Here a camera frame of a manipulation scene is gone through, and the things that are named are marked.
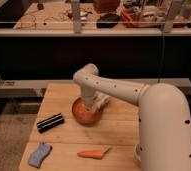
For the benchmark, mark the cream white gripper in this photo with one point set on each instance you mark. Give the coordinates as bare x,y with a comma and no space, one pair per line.
88,101

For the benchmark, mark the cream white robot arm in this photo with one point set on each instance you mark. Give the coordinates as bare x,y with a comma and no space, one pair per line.
164,117

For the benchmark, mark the orange ceramic bowl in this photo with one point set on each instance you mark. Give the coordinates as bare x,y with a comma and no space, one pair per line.
83,116

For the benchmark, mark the black bowl on bench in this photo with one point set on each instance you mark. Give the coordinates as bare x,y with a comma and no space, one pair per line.
108,20

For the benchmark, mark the black ribbed rectangular block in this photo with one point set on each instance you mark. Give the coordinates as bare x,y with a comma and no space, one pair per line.
50,122

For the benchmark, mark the orange toy carrot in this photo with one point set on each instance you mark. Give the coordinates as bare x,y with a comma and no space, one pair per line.
93,154

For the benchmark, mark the blue grey sponge cloth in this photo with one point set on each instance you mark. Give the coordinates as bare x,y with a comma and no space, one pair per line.
36,157

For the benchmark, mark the red box on bench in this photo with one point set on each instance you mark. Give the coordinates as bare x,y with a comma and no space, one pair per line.
130,19

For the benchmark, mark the metal bench upright post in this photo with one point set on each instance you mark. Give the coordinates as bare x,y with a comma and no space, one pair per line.
75,6

